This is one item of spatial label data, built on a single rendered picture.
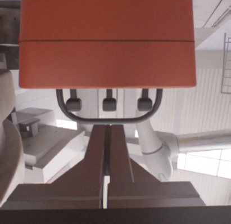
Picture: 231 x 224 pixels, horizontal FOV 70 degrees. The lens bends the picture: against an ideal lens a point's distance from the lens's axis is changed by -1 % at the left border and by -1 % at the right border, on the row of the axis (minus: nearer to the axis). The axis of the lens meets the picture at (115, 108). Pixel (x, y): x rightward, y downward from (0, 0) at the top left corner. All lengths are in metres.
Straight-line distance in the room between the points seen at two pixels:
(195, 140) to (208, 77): 12.66
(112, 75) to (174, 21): 0.08
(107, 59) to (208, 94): 13.57
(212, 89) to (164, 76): 13.53
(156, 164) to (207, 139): 0.31
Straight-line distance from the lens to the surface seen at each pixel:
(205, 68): 13.48
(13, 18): 1.34
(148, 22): 0.19
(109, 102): 0.25
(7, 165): 1.52
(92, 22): 0.18
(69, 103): 0.26
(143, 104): 0.26
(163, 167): 0.79
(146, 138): 0.73
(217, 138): 0.97
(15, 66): 1.43
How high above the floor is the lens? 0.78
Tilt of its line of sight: 15 degrees up
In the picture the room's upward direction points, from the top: 180 degrees clockwise
